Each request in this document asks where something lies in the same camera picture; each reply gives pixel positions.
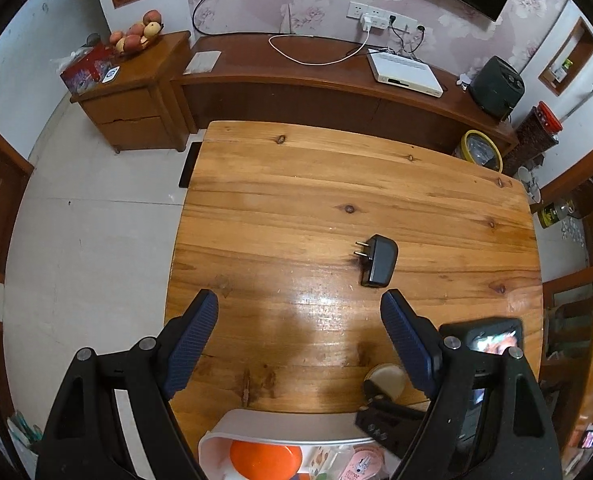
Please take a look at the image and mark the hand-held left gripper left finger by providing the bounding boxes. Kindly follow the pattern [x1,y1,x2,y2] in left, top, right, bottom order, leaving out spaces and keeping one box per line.
[35,288,220,480]

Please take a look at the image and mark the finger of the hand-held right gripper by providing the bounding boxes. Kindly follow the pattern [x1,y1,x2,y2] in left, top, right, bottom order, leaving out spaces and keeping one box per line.
[355,399,428,459]

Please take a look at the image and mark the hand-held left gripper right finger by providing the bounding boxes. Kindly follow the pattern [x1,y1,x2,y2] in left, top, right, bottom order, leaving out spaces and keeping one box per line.
[380,289,562,480]

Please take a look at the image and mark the black plug adapter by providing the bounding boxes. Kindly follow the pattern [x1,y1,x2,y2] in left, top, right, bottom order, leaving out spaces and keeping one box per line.
[352,234,398,288]

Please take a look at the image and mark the white plastic bin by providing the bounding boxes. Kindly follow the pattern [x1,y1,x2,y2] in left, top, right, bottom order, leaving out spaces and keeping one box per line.
[198,408,392,480]

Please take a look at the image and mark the orange round case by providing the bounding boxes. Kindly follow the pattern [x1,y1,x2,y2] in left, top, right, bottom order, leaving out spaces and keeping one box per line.
[230,440,302,480]

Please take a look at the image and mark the pink round container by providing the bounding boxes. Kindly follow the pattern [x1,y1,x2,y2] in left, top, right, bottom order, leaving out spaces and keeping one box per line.
[339,447,384,480]

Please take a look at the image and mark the green jar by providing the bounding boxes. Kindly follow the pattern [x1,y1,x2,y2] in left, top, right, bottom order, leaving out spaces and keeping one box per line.
[539,200,574,228]

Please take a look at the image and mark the white cup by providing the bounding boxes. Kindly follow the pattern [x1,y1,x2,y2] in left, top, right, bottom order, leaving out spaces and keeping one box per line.
[519,166,542,203]

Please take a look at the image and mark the yellow rimmed round container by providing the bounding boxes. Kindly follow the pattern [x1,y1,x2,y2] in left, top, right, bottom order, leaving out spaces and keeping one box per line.
[453,130,504,173]

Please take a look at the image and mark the jar with red lid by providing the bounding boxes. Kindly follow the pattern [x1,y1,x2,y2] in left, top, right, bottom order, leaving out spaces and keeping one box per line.
[501,101,562,176]

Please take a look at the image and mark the wooden side cabinet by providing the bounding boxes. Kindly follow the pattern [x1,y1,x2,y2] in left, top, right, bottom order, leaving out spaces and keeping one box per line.
[70,31,192,155]

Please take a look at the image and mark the dark green air fryer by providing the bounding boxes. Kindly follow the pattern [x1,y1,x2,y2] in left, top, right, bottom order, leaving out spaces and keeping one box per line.
[469,56,525,121]

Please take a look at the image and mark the metal rod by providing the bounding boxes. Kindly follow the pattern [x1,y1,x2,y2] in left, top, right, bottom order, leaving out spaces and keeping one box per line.
[561,70,593,121]

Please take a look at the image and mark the white router box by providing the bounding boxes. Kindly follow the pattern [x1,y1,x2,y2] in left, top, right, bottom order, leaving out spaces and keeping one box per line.
[367,47,444,97]

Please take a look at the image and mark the long wooden media stand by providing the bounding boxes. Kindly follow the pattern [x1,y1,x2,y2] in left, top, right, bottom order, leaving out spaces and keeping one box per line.
[170,32,519,161]

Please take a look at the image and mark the white sheet of paper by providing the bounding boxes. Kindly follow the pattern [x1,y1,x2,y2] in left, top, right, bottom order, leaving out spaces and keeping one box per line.
[184,51,222,75]

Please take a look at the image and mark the red printed box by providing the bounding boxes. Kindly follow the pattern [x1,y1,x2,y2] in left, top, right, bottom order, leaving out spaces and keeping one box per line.
[60,42,114,95]

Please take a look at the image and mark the bowl of fruit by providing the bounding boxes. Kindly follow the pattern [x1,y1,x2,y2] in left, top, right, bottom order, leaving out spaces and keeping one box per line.
[109,9,164,55]

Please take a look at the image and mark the white cable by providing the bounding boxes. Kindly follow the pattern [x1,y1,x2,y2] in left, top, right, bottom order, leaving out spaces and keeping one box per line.
[269,30,372,66]

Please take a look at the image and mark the white wall socket strip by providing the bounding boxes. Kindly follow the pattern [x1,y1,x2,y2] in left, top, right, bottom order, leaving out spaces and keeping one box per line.
[347,1,418,31]

